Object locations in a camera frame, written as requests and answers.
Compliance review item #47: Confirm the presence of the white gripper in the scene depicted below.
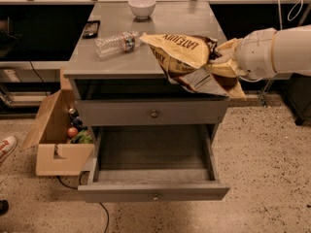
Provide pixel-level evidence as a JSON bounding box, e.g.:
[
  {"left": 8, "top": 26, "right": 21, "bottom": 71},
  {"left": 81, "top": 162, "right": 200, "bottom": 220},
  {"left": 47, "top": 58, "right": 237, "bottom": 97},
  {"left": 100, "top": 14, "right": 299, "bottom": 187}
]
[{"left": 204, "top": 28, "right": 276, "bottom": 80}]

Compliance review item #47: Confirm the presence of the brown chip bag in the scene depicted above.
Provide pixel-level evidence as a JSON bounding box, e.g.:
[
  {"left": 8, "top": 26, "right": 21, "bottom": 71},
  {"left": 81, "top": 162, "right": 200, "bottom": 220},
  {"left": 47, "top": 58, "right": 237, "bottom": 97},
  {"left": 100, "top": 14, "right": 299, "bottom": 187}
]
[{"left": 140, "top": 34, "right": 245, "bottom": 98}]

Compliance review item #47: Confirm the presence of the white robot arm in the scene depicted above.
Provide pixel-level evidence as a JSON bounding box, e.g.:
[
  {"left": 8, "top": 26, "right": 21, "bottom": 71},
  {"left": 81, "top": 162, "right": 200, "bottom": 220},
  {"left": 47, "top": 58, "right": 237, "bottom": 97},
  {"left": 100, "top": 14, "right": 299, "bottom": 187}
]
[{"left": 205, "top": 25, "right": 311, "bottom": 80}]

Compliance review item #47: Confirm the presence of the grey wooden drawer cabinet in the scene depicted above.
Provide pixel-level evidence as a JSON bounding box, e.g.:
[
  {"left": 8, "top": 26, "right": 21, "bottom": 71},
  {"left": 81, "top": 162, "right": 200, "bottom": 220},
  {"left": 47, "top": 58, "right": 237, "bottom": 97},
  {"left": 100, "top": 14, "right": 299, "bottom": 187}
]
[{"left": 63, "top": 0, "right": 244, "bottom": 203}]

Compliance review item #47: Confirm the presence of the closed grey middle drawer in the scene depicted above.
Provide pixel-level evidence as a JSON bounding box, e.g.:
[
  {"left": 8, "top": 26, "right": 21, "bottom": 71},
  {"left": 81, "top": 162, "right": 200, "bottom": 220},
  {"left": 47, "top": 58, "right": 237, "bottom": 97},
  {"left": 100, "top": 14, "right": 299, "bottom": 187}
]
[{"left": 76, "top": 99, "right": 228, "bottom": 126}]

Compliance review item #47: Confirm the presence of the open grey bottom drawer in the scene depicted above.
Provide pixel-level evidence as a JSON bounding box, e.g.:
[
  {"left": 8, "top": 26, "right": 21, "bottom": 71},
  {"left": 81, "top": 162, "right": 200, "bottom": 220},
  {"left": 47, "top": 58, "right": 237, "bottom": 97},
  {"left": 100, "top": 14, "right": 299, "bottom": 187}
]
[{"left": 79, "top": 125, "right": 229, "bottom": 203}]

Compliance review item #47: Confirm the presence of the green bag in box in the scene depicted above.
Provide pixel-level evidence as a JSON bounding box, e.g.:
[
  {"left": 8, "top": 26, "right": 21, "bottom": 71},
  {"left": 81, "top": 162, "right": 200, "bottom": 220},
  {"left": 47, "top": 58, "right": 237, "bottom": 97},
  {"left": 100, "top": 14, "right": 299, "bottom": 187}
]
[{"left": 69, "top": 130, "right": 93, "bottom": 144}]

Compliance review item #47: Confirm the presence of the white bowl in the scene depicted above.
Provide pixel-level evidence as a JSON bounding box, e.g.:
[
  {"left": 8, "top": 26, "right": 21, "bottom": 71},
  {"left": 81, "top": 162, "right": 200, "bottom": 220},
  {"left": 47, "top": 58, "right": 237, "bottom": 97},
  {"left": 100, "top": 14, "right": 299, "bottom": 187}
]
[{"left": 128, "top": 0, "right": 156, "bottom": 19}]

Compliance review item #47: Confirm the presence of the clear plastic water bottle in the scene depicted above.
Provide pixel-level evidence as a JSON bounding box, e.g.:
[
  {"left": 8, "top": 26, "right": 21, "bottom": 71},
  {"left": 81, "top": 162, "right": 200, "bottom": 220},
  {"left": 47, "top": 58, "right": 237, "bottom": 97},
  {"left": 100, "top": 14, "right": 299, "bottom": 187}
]
[{"left": 95, "top": 31, "right": 142, "bottom": 57}]

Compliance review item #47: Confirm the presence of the soda can in box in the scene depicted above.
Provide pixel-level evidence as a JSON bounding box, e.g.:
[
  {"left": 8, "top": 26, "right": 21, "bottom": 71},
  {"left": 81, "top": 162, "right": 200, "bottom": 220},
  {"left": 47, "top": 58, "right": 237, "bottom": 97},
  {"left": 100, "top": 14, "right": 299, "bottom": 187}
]
[{"left": 68, "top": 108, "right": 79, "bottom": 118}]

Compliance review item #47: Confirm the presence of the red apple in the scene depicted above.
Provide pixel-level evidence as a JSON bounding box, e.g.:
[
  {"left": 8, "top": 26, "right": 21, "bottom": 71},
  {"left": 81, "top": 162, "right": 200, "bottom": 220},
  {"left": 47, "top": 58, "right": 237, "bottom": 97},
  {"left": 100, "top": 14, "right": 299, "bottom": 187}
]
[{"left": 67, "top": 127, "right": 79, "bottom": 138}]

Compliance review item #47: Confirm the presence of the cardboard box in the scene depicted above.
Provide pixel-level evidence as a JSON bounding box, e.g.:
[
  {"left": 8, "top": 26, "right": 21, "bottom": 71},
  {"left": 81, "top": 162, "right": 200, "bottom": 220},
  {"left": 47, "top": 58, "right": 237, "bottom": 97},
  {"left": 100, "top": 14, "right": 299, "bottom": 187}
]
[{"left": 21, "top": 67, "right": 94, "bottom": 176}]

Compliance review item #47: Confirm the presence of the white sneaker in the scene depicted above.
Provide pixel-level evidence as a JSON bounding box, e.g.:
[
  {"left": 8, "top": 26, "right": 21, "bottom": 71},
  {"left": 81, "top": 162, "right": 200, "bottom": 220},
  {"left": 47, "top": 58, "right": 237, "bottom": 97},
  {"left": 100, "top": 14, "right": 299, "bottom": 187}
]
[{"left": 0, "top": 136, "right": 17, "bottom": 164}]

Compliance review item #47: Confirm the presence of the black shoe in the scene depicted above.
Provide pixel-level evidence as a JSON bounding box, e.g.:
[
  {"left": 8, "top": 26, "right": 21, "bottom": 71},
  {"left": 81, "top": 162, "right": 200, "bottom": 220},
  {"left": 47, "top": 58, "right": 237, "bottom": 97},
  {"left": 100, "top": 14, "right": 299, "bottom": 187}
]
[{"left": 0, "top": 200, "right": 9, "bottom": 216}]

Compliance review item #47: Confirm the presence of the white hanging cable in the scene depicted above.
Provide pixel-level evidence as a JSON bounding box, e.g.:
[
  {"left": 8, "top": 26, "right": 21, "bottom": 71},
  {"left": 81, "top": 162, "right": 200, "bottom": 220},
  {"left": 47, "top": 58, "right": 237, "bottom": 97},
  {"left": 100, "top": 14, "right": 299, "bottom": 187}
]
[{"left": 238, "top": 0, "right": 311, "bottom": 83}]

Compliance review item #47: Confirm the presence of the black floor cable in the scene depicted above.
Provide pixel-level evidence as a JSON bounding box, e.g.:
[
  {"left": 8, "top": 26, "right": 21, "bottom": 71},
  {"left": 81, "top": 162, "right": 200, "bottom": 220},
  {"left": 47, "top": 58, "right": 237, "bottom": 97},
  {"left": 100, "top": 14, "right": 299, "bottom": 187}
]
[{"left": 56, "top": 171, "right": 111, "bottom": 233}]

